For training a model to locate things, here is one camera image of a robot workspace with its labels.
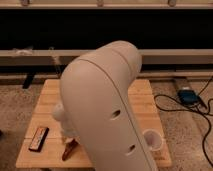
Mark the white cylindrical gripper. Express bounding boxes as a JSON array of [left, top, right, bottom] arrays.
[[52, 101, 77, 144]]

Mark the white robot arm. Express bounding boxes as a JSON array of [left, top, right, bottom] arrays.
[[57, 41, 158, 171]]

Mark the white ceramic cup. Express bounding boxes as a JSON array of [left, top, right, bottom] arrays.
[[143, 129, 164, 152]]

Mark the wooden table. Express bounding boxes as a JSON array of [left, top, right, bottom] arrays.
[[16, 79, 164, 169]]

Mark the blue power adapter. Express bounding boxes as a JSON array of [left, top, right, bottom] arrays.
[[178, 90, 198, 105]]

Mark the black cable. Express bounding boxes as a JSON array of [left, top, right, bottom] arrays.
[[153, 76, 213, 168]]

